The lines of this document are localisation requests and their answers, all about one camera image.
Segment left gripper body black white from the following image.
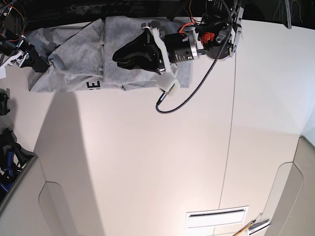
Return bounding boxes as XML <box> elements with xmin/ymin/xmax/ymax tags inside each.
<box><xmin>141</xmin><ymin>23</ymin><xmax>178</xmax><ymax>75</ymax></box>

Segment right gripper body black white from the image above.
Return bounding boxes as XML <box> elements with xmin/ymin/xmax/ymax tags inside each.
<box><xmin>0</xmin><ymin>45</ymin><xmax>33</xmax><ymax>69</ymax></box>

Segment grey T-shirt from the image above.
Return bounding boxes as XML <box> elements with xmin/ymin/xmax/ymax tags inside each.
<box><xmin>27</xmin><ymin>16</ymin><xmax>179</xmax><ymax>92</ymax></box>

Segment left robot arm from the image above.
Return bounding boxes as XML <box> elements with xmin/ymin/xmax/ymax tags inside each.
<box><xmin>112</xmin><ymin>0</ymin><xmax>245</xmax><ymax>75</ymax></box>

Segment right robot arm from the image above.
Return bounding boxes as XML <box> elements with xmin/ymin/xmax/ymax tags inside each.
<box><xmin>0</xmin><ymin>0</ymin><xmax>48</xmax><ymax>78</ymax></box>

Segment black device at left edge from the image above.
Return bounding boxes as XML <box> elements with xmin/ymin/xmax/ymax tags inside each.
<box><xmin>0</xmin><ymin>89</ymin><xmax>10</xmax><ymax>116</ymax></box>

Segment blue black equipment pile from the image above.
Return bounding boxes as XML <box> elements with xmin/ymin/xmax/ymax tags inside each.
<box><xmin>0</xmin><ymin>128</ymin><xmax>35</xmax><ymax>197</ymax></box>

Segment grey flat tool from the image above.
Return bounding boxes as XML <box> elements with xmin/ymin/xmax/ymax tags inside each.
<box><xmin>247</xmin><ymin>219</ymin><xmax>270</xmax><ymax>235</ymax></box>

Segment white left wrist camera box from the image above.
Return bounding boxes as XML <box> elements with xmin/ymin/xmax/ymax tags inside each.
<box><xmin>156</xmin><ymin>73</ymin><xmax>181</xmax><ymax>96</ymax></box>

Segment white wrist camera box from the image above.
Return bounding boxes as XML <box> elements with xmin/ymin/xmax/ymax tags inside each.
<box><xmin>0</xmin><ymin>67</ymin><xmax>6</xmax><ymax>79</ymax></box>
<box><xmin>156</xmin><ymin>73</ymin><xmax>181</xmax><ymax>96</ymax></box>

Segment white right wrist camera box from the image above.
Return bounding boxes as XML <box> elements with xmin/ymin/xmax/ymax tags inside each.
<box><xmin>0</xmin><ymin>67</ymin><xmax>6</xmax><ymax>79</ymax></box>

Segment black cable on table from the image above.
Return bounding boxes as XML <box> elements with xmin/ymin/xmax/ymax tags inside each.
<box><xmin>155</xmin><ymin>0</ymin><xmax>241</xmax><ymax>114</ymax></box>

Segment wooden handled tool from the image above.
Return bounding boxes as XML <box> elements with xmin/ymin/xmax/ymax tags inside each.
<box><xmin>233</xmin><ymin>213</ymin><xmax>262</xmax><ymax>236</ymax></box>

